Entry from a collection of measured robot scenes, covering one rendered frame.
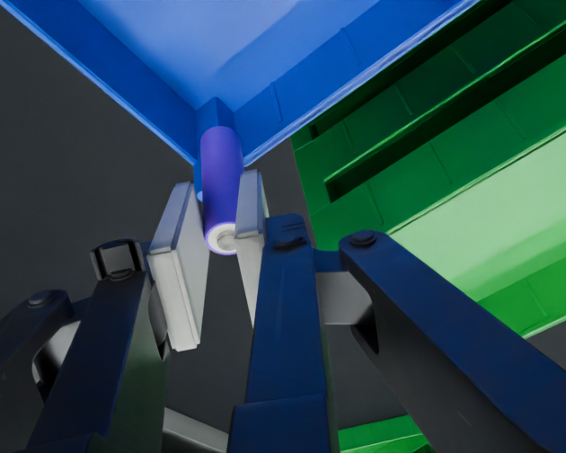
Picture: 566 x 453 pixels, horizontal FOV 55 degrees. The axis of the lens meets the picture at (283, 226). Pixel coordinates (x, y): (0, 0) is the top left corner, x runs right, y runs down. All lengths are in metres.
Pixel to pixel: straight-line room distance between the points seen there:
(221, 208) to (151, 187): 0.59
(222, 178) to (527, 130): 0.21
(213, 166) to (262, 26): 0.11
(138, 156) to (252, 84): 0.45
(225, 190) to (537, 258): 0.36
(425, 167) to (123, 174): 0.50
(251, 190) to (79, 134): 0.59
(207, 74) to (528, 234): 0.30
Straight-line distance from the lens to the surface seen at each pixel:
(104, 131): 0.75
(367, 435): 1.47
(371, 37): 0.30
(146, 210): 0.82
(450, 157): 0.37
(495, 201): 0.45
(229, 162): 0.23
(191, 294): 0.15
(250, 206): 0.16
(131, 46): 0.32
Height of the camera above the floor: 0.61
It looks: 45 degrees down
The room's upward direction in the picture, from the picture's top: 169 degrees clockwise
